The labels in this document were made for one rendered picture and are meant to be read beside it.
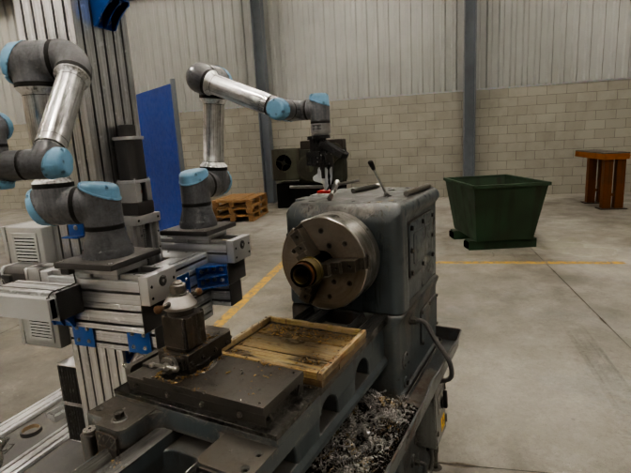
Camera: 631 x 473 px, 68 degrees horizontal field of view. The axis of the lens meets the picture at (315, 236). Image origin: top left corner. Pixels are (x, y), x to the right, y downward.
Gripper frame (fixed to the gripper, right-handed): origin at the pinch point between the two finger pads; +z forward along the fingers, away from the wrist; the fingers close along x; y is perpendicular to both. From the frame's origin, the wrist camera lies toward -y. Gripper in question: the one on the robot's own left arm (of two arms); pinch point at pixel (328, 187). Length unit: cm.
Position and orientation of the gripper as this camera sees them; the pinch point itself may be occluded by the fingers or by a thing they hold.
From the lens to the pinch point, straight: 184.0
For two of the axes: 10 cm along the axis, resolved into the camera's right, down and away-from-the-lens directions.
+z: 0.5, 9.8, 2.0
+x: -4.7, 2.0, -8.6
